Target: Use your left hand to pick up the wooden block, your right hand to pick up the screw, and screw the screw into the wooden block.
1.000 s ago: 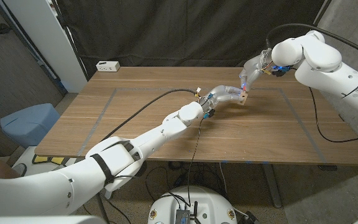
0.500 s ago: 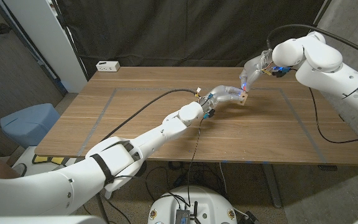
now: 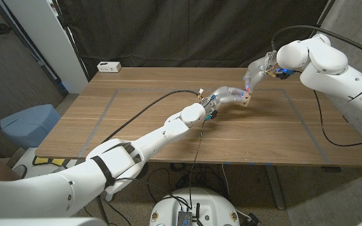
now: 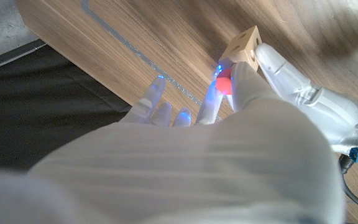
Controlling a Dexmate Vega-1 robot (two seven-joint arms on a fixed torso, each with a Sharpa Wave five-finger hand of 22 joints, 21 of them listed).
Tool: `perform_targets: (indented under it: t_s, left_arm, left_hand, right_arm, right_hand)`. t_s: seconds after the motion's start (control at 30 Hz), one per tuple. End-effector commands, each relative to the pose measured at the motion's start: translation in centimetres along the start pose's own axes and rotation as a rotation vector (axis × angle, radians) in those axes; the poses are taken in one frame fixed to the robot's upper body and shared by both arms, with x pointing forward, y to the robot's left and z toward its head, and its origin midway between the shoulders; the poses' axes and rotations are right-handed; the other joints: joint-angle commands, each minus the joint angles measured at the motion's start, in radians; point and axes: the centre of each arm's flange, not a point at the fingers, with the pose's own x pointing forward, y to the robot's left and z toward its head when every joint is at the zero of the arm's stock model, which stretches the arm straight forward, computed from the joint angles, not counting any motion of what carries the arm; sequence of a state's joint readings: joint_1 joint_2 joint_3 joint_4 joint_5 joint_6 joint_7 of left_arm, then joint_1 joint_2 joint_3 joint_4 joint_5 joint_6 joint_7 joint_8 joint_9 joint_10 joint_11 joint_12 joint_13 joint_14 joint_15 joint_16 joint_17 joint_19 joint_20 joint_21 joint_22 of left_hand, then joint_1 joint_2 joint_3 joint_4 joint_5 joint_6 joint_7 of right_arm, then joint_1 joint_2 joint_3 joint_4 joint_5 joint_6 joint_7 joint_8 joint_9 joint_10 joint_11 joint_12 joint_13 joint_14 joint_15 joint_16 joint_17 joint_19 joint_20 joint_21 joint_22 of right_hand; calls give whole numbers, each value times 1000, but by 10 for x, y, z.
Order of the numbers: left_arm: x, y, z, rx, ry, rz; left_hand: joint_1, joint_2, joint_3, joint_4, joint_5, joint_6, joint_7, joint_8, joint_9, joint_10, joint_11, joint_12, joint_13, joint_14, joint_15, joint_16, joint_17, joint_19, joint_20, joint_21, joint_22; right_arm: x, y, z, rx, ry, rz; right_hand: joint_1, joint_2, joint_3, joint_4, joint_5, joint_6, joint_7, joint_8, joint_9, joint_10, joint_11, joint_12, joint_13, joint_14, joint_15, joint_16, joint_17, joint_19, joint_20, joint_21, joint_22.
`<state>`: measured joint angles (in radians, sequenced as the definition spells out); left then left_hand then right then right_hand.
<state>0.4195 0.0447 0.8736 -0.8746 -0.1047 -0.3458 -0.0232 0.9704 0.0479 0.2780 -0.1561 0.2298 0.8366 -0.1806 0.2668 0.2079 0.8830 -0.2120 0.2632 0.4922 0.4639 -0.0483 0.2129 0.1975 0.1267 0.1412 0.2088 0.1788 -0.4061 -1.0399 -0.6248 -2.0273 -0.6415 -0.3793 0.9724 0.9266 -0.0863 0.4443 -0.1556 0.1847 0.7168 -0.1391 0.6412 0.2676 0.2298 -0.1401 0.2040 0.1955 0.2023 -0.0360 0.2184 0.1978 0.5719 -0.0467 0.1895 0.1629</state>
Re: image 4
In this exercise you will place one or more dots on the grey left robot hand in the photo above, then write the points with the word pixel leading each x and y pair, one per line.
pixel 315 102

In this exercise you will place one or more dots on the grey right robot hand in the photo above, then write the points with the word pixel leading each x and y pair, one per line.
pixel 182 174

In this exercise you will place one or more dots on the small wooden block with holes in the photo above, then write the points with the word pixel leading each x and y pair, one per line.
pixel 242 49

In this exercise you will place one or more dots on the wooden screw with red head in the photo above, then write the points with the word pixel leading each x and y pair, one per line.
pixel 224 82

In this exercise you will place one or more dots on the black curtain backdrop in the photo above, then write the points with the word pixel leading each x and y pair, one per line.
pixel 42 109

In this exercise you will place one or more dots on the black frame pole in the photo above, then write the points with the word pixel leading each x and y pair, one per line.
pixel 11 56

